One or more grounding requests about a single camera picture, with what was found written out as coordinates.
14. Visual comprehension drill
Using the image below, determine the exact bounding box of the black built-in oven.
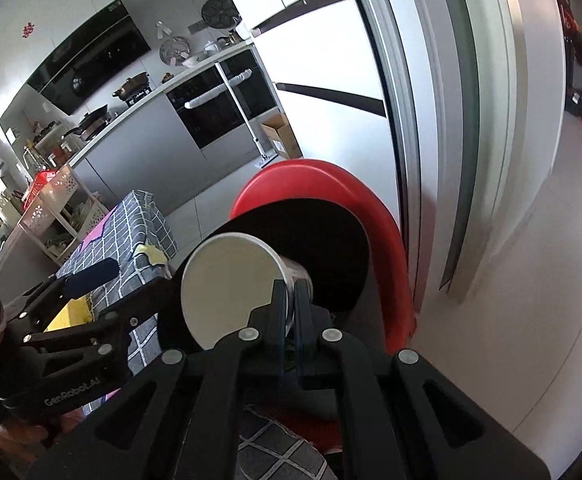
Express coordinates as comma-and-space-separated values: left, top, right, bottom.
166, 50, 277, 148

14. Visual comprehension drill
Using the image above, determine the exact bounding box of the white stick vacuum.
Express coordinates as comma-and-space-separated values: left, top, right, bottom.
215, 62, 278, 170

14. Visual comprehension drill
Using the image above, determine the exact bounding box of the white refrigerator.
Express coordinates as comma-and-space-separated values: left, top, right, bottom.
233, 0, 399, 214

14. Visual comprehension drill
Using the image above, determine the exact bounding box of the black pot on stove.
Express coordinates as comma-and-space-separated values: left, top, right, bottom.
112, 72, 151, 107

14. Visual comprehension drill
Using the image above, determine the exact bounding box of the white paper cup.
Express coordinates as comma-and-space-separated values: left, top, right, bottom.
180, 232, 312, 350

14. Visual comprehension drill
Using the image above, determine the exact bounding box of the red plastic stool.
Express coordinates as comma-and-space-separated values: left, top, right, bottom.
219, 159, 416, 460

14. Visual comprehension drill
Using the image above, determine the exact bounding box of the red basket on trolley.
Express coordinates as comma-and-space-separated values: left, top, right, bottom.
22, 170, 58, 209

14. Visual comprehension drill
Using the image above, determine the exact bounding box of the cardboard box on floor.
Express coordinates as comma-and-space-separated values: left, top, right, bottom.
262, 114, 303, 159

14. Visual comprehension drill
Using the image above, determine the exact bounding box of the black range hood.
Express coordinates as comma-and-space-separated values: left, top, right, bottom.
27, 0, 150, 115

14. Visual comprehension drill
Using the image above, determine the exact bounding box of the beige storage trolley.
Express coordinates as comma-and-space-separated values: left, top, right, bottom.
18, 164, 108, 266

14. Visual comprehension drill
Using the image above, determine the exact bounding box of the black trash bin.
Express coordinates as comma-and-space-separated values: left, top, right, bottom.
157, 197, 388, 411

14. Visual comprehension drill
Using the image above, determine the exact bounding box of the black wok on stove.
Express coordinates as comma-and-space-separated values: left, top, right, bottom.
65, 105, 110, 141

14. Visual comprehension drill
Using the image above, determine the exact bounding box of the yellow sponge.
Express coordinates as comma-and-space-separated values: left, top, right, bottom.
44, 296, 93, 333

